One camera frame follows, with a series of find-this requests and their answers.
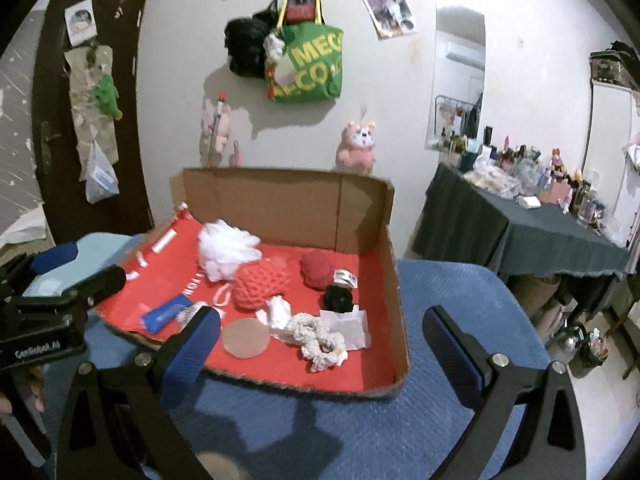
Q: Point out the photo wall poster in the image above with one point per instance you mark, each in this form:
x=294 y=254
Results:
x=387 y=12

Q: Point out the white mesh bath loofah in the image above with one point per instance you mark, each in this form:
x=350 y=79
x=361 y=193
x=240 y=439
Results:
x=227 y=250

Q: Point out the white door picture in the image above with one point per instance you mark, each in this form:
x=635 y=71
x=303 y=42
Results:
x=80 y=20

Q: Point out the black fuzzy scrunchie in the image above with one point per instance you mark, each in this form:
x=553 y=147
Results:
x=337 y=299

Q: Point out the clear plastic bag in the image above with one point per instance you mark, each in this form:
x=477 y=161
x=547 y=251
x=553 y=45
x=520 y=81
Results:
x=100 y=180

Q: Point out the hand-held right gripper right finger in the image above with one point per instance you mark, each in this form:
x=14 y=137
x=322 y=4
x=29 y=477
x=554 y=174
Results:
x=452 y=350

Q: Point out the wall mirror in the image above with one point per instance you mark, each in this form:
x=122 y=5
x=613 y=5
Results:
x=455 y=75

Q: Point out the pale pink plush toy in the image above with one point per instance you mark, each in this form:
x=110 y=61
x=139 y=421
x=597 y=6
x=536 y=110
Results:
x=220 y=130

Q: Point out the black bag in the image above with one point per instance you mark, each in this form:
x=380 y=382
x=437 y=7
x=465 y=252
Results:
x=245 y=45

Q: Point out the white wardrobe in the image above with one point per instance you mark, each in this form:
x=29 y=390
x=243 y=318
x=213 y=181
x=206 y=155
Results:
x=607 y=150

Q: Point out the light blue bedsheet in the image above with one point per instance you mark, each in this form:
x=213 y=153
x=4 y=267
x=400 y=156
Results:
x=100 y=250

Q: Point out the dark patterned bag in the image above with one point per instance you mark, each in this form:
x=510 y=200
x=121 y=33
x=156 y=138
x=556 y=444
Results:
x=610 y=65

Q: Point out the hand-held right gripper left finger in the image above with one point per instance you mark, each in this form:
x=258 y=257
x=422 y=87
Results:
x=190 y=360

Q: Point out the cardboard box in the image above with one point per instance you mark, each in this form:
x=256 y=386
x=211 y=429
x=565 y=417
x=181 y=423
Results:
x=280 y=205

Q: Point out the stick with red cap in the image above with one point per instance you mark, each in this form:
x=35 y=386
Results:
x=216 y=130

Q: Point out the blue packaged cloth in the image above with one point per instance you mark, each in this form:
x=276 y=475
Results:
x=162 y=315

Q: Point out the red crocheted bunny pouch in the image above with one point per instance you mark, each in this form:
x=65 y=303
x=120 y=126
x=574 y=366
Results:
x=317 y=270

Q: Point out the beige round puff pad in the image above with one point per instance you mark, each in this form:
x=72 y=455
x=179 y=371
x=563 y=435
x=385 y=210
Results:
x=246 y=338

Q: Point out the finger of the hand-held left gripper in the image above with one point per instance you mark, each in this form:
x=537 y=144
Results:
x=52 y=256
x=100 y=282

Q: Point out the dark wooden door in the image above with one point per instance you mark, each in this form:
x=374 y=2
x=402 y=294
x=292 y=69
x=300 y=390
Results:
x=130 y=110

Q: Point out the pink hamster plush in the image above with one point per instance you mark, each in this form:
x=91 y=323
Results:
x=356 y=145

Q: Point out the hanging fabric organizer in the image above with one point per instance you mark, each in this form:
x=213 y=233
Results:
x=82 y=105

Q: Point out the green plush toy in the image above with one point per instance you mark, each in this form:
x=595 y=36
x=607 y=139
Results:
x=107 y=95

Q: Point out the clutter of cosmetic bottles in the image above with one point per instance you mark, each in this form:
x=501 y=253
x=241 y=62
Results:
x=530 y=170

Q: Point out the green tote bag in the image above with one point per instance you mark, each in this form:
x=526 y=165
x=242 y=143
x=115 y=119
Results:
x=315 y=70

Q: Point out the white cloth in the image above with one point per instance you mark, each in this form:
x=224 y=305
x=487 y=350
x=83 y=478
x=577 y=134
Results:
x=272 y=312

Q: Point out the pink foam net sleeve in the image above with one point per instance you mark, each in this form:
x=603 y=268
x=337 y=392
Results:
x=260 y=282

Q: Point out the blue fleece blanket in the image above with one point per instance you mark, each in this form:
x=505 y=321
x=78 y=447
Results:
x=350 y=435

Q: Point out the white thin wipe sheet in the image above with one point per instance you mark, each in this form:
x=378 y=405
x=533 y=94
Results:
x=347 y=330

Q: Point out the white crochet scrunchie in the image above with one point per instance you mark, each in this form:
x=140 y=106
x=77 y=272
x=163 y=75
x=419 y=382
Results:
x=320 y=342

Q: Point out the red box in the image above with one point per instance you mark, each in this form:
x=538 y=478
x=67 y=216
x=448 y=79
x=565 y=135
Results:
x=301 y=5

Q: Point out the table with dark cloth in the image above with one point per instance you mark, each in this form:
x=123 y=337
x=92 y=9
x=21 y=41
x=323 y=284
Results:
x=500 y=240

